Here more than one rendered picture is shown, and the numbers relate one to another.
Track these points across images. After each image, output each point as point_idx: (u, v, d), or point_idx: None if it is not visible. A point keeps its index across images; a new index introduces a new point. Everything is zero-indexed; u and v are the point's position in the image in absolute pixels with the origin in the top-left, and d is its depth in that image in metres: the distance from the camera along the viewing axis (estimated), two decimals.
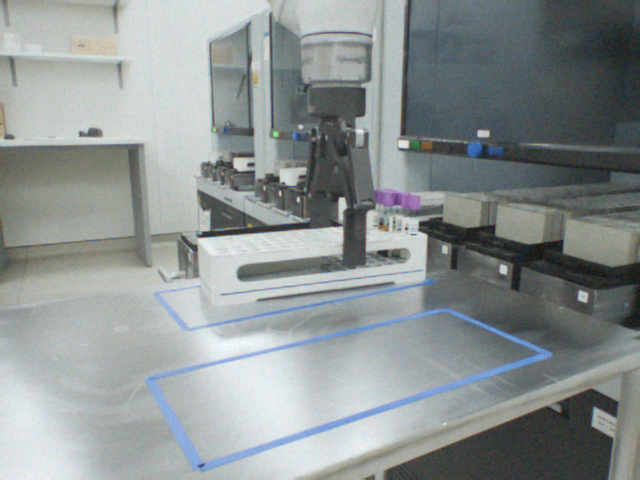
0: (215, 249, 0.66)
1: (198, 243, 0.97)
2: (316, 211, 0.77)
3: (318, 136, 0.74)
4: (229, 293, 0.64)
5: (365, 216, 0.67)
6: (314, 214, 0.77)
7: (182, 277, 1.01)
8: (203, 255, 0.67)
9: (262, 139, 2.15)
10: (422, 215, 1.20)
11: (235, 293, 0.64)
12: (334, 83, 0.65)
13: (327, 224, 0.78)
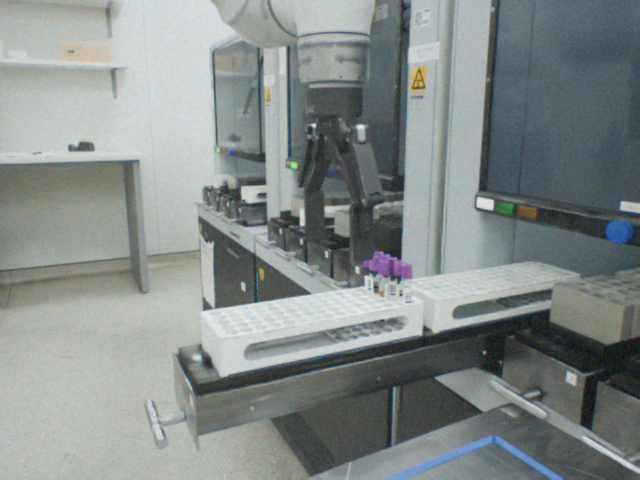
0: (221, 327, 0.66)
1: (204, 381, 0.63)
2: (310, 204, 0.77)
3: (314, 134, 0.74)
4: (237, 373, 0.65)
5: (372, 210, 0.66)
6: (308, 207, 0.77)
7: (179, 421, 0.68)
8: (208, 332, 0.68)
9: (275, 167, 1.82)
10: (514, 304, 0.87)
11: (243, 372, 0.65)
12: (333, 83, 0.65)
13: (321, 217, 0.79)
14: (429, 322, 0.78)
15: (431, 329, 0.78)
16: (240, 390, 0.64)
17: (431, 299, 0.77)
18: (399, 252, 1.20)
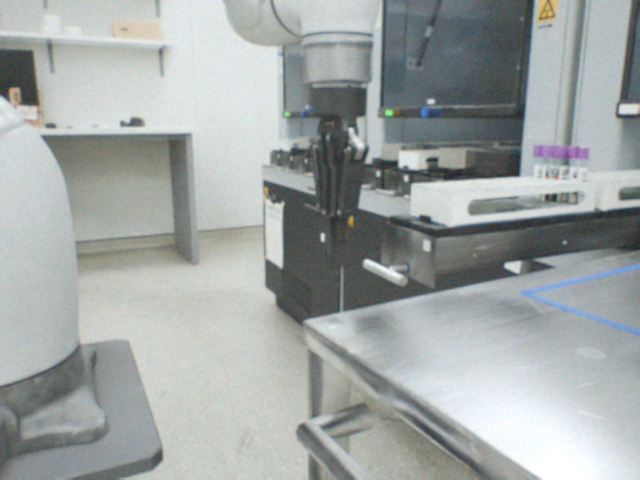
0: (443, 188, 0.77)
1: (439, 228, 0.73)
2: None
3: (356, 146, 0.66)
4: (461, 225, 0.75)
5: (325, 221, 0.73)
6: (343, 230, 0.73)
7: (403, 272, 0.78)
8: (427, 195, 0.78)
9: (361, 120, 1.92)
10: None
11: (465, 225, 0.76)
12: None
13: (330, 243, 0.73)
14: (597, 202, 0.89)
15: (599, 208, 0.88)
16: (467, 237, 0.74)
17: (600, 181, 0.88)
18: (515, 176, 1.31)
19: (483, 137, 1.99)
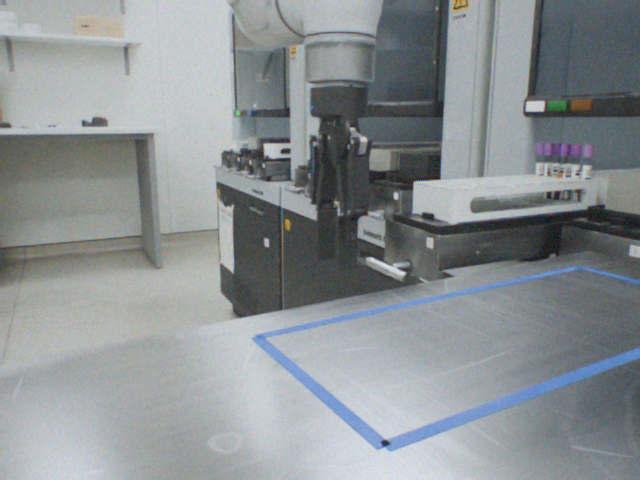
0: (445, 186, 0.77)
1: (442, 225, 0.74)
2: None
3: (359, 143, 0.66)
4: (463, 222, 0.76)
5: (317, 215, 0.75)
6: None
7: (406, 269, 0.78)
8: (430, 193, 0.79)
9: (301, 119, 1.82)
10: None
11: (467, 222, 0.76)
12: None
13: (338, 244, 0.70)
14: (599, 200, 0.89)
15: None
16: (470, 234, 0.74)
17: (602, 179, 0.88)
18: (436, 179, 1.21)
19: (431, 137, 1.90)
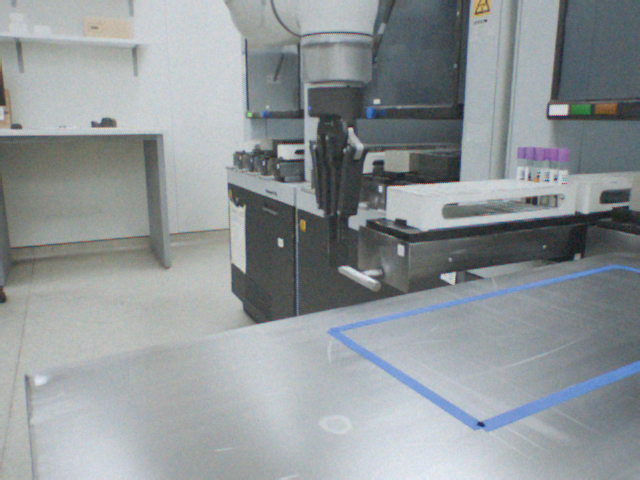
0: (417, 192, 0.75)
1: (413, 232, 0.72)
2: None
3: (356, 146, 0.66)
4: (435, 229, 0.74)
5: (325, 221, 0.73)
6: (343, 230, 0.73)
7: (378, 277, 0.77)
8: (402, 198, 0.77)
9: (315, 121, 1.85)
10: None
11: (439, 229, 0.74)
12: None
13: (330, 243, 0.73)
14: (578, 205, 0.87)
15: (580, 211, 0.87)
16: (442, 241, 0.72)
17: (581, 184, 0.86)
18: (456, 181, 1.23)
19: (444, 138, 1.92)
